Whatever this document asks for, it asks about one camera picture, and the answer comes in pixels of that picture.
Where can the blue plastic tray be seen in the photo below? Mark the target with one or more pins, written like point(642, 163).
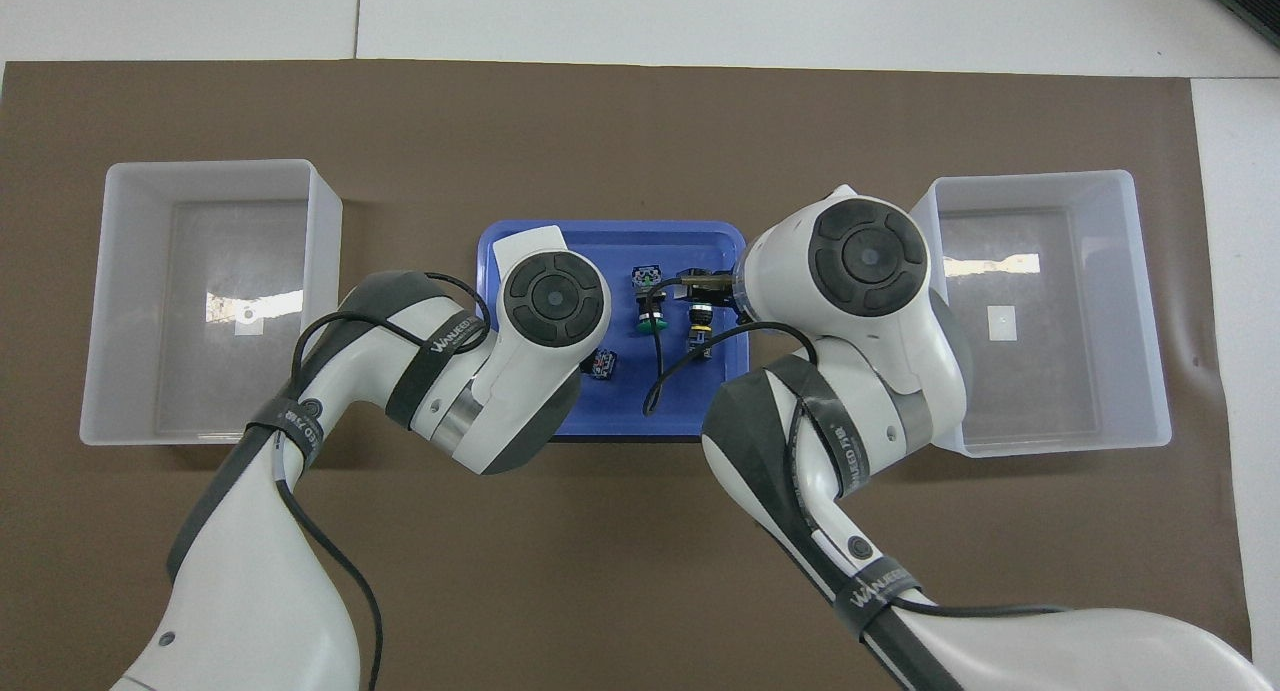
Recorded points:
point(610, 411)

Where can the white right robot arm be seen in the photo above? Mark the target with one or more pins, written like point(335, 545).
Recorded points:
point(870, 371)

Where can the yellow push button switch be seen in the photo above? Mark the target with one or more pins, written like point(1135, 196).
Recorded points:
point(602, 365)

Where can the small white paper label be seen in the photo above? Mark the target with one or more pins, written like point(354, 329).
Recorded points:
point(250, 323)
point(1002, 323)

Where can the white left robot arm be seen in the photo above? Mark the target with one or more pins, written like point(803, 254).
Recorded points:
point(250, 591)

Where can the brown table mat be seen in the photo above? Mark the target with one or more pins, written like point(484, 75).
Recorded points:
point(600, 571)

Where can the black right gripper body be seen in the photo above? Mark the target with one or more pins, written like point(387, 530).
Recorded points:
point(695, 274)

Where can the green push button switch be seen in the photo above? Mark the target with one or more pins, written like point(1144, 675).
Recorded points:
point(648, 275)
point(700, 321)

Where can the translucent white plastic box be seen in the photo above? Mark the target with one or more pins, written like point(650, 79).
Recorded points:
point(200, 391)
point(1080, 391)

